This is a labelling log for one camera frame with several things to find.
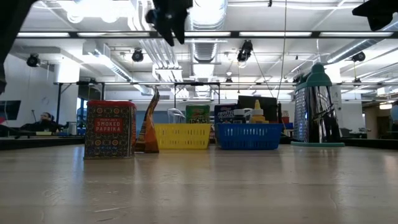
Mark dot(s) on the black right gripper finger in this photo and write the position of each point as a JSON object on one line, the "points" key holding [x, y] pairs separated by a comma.
{"points": [[379, 23], [379, 7]]}

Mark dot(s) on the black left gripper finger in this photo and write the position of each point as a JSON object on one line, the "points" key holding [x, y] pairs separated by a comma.
{"points": [[166, 31], [182, 29]]}

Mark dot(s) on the green cereal box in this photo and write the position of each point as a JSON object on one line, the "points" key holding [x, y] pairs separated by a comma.
{"points": [[197, 113]]}

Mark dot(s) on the blue Frosted Flakes box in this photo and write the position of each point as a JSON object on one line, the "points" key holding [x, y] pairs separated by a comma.
{"points": [[224, 113]]}

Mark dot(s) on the brown stand-up pouch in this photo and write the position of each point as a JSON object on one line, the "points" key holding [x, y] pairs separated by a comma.
{"points": [[148, 133]]}

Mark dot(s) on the smoked paprika tin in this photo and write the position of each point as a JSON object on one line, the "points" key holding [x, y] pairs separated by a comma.
{"points": [[109, 130]]}

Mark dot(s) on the blue slotted plastic basket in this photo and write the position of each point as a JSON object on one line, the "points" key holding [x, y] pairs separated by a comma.
{"points": [[248, 137]]}

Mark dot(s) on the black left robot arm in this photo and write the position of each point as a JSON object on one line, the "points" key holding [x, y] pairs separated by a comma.
{"points": [[12, 31]]}

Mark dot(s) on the black ceiling spotlight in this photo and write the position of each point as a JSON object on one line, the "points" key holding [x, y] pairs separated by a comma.
{"points": [[137, 56], [358, 57], [245, 49], [32, 60]]}

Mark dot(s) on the clear plastic bin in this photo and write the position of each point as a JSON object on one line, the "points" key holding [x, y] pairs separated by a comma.
{"points": [[175, 116]]}

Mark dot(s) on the yellow slotted plastic basket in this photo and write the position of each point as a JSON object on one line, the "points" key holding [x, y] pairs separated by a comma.
{"points": [[183, 135]]}

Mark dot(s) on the black monitor back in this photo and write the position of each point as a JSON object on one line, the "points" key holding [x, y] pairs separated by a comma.
{"points": [[267, 102]]}

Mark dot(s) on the silver ventilation duct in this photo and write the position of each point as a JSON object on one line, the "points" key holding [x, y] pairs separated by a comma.
{"points": [[205, 18]]}

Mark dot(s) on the dark wall screen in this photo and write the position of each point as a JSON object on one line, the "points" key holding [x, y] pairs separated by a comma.
{"points": [[11, 109]]}

